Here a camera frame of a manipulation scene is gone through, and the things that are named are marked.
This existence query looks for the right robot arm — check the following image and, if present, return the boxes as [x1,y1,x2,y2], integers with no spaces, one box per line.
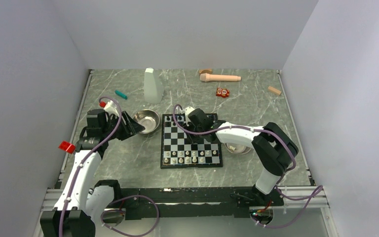
[182,107,299,205]

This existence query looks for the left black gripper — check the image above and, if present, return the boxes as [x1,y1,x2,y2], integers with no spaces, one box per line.
[102,111,145,141]

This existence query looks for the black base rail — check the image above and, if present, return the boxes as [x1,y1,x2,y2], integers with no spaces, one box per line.
[106,187,284,220]

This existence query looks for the red owl toy block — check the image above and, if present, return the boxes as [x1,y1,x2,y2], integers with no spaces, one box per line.
[216,87,229,98]

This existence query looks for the beige toy microphone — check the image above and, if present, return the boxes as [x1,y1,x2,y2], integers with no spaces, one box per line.
[200,73,241,82]

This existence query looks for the small wooden block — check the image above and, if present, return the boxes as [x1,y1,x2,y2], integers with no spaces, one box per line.
[268,86,282,96]

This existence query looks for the black and white chessboard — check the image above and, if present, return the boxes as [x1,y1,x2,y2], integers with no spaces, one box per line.
[160,114,223,169]

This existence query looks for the steel bowl with chess pieces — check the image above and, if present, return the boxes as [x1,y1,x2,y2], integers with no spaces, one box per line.
[225,143,251,155]

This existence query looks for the red lego brick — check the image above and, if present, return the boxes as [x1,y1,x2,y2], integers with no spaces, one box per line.
[58,141,76,154]

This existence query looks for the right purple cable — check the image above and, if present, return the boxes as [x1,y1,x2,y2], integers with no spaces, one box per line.
[172,104,324,230]

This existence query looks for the round wooden disc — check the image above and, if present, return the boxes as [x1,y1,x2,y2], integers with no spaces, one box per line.
[198,68,213,74]

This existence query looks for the empty steel bowl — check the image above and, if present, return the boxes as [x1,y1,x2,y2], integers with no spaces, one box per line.
[133,109,160,134]

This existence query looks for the grey plastic bottle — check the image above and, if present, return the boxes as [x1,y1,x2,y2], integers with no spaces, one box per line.
[144,68,164,104]

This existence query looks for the teal plastic block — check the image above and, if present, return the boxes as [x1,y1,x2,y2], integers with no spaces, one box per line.
[114,90,128,100]

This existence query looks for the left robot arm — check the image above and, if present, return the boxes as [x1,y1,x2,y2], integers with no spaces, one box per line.
[39,98,144,237]

